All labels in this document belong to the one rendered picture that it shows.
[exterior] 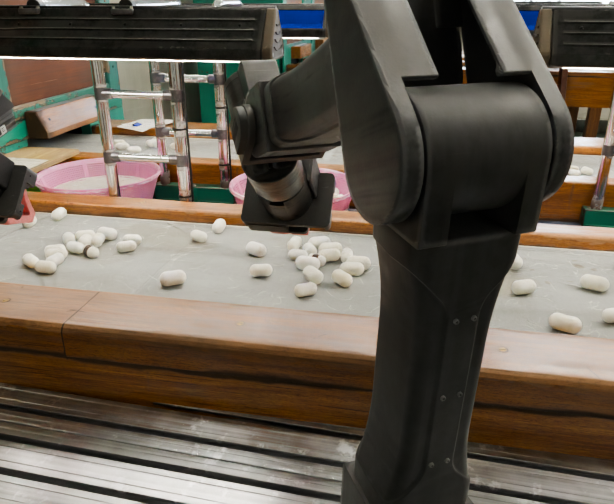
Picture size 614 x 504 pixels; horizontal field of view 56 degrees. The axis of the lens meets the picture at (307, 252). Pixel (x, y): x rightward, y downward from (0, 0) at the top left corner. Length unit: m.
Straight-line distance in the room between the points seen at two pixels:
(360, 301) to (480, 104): 0.55
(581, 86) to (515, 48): 3.27
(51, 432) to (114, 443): 0.08
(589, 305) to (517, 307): 0.10
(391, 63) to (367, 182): 0.05
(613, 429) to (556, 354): 0.09
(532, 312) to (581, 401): 0.19
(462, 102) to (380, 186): 0.05
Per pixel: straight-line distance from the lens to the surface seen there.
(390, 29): 0.28
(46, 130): 1.65
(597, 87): 3.60
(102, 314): 0.76
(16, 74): 1.69
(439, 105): 0.27
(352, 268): 0.86
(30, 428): 0.76
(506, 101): 0.29
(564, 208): 1.38
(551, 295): 0.88
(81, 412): 0.76
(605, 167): 1.34
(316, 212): 0.65
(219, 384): 0.70
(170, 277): 0.85
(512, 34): 0.32
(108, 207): 1.16
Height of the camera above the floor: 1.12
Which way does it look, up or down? 23 degrees down
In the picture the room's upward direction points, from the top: straight up
